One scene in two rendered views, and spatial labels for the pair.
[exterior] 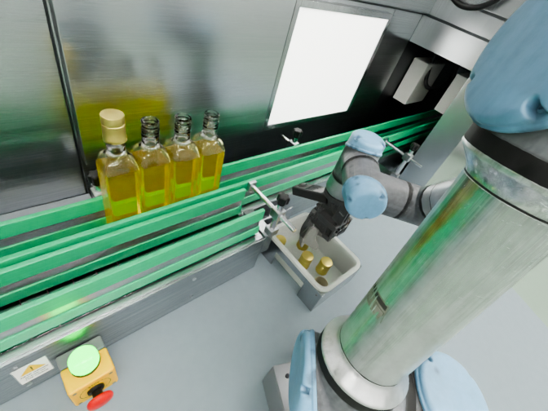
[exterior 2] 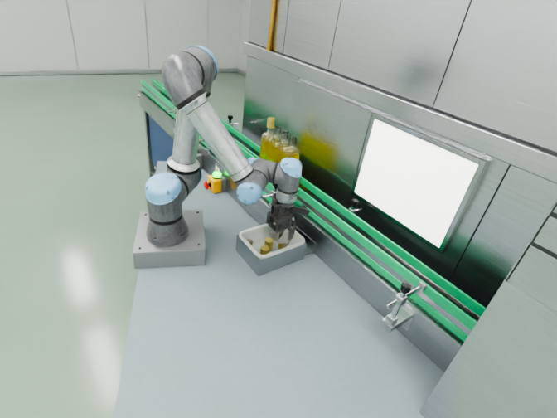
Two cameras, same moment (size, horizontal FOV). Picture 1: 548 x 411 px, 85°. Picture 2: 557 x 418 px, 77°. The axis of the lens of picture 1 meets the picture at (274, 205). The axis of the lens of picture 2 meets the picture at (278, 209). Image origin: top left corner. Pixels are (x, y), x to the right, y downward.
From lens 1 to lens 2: 1.48 m
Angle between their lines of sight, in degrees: 78
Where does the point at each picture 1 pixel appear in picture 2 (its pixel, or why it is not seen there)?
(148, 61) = (307, 118)
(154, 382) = (210, 201)
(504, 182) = not seen: hidden behind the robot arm
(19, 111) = (283, 122)
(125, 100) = (298, 129)
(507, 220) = not seen: hidden behind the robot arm
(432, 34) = not seen: outside the picture
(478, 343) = (192, 356)
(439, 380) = (169, 177)
